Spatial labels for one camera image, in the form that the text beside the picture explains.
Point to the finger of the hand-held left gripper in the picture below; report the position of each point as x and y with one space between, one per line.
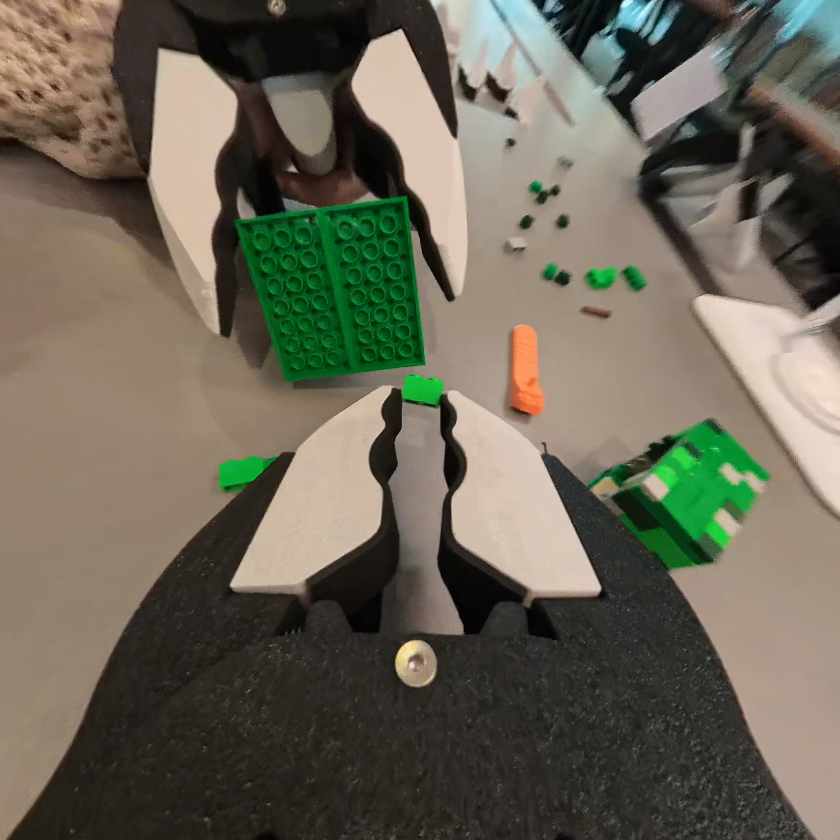
184 164
420 144

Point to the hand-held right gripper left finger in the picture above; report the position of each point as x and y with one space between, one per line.
315 512

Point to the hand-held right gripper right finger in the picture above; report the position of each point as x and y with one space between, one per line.
518 518

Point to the small green lego brick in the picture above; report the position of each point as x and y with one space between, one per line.
423 390

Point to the green lego base plate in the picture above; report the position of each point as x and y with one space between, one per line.
328 289

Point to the flat green lego brick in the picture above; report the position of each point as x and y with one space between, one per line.
239 472

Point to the orange lego brick separator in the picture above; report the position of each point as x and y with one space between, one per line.
525 367

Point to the green lego block build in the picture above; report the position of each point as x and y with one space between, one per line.
676 499

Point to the brown lego piece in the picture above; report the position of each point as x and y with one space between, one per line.
596 312

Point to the scattered small lego pieces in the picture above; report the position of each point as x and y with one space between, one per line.
600 277

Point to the person's left hand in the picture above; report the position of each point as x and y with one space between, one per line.
315 190

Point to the white furniture legs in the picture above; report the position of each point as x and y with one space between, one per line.
505 65

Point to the beige knit cloth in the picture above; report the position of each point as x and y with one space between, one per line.
59 79

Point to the black chair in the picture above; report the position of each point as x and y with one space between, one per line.
695 177

